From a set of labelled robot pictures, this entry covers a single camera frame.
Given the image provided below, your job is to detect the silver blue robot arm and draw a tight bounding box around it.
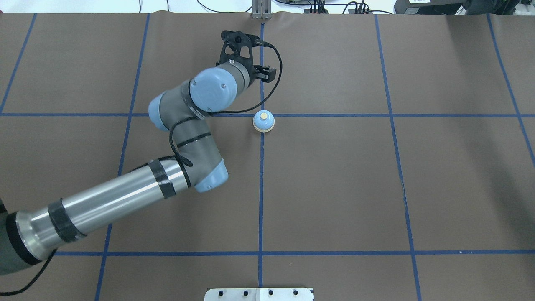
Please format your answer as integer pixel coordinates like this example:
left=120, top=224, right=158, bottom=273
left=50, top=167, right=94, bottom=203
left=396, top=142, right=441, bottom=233
left=1, top=61, right=282, bottom=275

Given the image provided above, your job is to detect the black box with label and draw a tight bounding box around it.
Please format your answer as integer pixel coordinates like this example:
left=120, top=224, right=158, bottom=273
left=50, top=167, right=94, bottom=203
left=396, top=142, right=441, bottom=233
left=393, top=0, right=465, bottom=15

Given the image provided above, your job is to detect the brown paper table cover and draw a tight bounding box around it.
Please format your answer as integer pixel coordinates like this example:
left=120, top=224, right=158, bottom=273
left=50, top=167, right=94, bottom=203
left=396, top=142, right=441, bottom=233
left=1, top=12, right=534, bottom=301

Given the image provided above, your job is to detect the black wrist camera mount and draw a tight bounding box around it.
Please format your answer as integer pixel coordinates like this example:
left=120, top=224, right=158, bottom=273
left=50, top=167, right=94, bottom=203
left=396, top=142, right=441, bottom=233
left=216, top=30, right=271, bottom=71

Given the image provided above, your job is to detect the aluminium frame post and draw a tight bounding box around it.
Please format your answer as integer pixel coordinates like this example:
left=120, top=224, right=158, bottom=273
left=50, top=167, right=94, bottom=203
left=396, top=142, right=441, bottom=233
left=251, top=0, right=273, bottom=20

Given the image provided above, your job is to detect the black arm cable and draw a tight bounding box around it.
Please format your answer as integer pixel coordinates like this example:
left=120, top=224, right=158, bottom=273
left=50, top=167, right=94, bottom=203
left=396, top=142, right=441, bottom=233
left=169, top=42, right=283, bottom=186

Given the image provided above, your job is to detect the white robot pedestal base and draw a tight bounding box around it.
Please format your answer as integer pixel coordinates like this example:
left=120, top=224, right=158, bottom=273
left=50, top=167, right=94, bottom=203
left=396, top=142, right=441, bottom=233
left=204, top=287, right=315, bottom=301

